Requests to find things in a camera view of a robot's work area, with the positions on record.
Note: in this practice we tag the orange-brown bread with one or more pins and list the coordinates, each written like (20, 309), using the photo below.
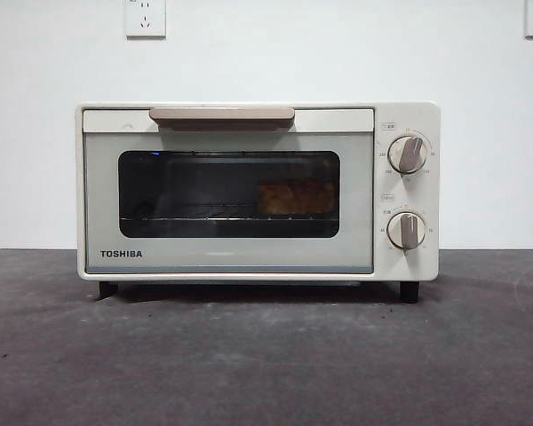
(293, 197)

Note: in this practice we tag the cream oven knob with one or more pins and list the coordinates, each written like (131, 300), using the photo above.
(407, 230)
(408, 154)

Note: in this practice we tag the cream Toshiba toaster oven body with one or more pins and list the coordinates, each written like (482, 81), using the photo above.
(408, 120)

